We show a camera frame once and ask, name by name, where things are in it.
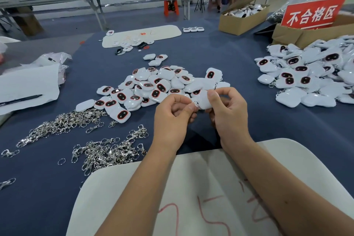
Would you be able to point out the person's right hand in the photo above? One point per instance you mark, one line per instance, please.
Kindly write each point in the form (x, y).
(232, 119)

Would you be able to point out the person's left hand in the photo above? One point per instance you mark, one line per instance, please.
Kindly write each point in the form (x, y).
(171, 125)

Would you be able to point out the white plastic tag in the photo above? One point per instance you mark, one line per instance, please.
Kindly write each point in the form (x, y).
(202, 100)

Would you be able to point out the person's right forearm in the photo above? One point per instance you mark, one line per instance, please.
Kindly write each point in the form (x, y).
(287, 191)

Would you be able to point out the person's left forearm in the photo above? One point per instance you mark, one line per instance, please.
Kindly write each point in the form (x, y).
(138, 197)

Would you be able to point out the white foam board red marks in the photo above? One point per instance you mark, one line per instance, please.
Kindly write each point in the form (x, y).
(204, 183)

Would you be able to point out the long white foam board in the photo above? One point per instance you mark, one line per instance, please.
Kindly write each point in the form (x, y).
(166, 32)

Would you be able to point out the open cardboard box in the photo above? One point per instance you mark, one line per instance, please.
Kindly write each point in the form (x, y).
(239, 25)

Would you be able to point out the flat brown cardboard box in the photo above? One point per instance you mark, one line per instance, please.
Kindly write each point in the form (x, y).
(293, 36)

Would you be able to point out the red plastic stool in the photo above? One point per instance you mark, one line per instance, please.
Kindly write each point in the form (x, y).
(171, 7)

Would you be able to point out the black tripod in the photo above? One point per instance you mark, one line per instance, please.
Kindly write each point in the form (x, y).
(200, 0)

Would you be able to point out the red sign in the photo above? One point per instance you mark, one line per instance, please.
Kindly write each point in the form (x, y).
(312, 13)

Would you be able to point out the white paper sheet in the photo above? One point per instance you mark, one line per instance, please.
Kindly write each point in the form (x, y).
(27, 83)

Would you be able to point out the black pen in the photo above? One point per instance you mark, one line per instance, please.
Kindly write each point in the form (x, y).
(19, 100)

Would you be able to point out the white plastic bag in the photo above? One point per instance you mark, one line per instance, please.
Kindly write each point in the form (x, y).
(8, 40)

